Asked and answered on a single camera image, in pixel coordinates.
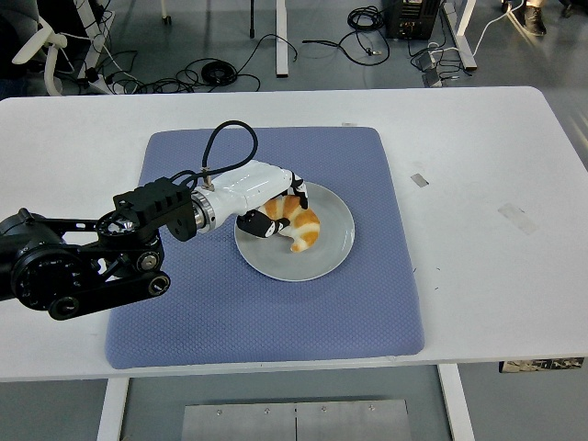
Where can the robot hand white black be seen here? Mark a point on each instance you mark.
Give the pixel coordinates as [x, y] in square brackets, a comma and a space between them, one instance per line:
[243, 184]

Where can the croissant bread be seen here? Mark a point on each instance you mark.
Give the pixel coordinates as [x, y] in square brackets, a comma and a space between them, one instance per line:
[305, 225]

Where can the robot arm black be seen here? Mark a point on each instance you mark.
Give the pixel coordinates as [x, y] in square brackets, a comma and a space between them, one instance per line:
[151, 206]

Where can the grey round plate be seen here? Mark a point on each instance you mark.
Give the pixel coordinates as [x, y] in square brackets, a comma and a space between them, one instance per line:
[321, 262]

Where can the grey metal plate with screws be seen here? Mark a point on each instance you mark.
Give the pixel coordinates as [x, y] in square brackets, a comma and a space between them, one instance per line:
[294, 422]

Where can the blue textured mat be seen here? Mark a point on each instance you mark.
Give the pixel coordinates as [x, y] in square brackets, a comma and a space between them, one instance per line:
[257, 321]

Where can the white desk leg straight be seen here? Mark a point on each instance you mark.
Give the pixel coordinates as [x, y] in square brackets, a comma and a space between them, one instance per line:
[281, 41]

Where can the black pole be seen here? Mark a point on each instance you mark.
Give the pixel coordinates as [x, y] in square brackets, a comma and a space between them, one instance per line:
[252, 18]

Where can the small grey tape piece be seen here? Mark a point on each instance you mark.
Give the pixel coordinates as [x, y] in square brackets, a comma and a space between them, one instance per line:
[419, 180]

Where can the grey foot pedal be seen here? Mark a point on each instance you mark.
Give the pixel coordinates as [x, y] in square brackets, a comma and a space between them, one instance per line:
[432, 78]

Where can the black equipment box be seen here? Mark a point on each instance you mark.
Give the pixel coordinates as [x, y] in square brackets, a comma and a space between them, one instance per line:
[409, 18]

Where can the white table leg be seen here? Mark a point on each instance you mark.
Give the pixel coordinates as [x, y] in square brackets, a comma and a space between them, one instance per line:
[111, 409]
[457, 404]

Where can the white desk leg with foot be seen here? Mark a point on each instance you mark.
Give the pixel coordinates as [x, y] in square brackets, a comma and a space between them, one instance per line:
[461, 37]

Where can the large clear tape piece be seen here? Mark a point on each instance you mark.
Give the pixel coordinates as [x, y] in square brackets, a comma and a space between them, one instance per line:
[518, 218]

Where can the person's foot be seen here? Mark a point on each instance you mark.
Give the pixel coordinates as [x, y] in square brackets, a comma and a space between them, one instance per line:
[535, 20]

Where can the white stand frame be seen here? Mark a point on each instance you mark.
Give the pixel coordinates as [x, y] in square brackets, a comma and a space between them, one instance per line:
[96, 32]

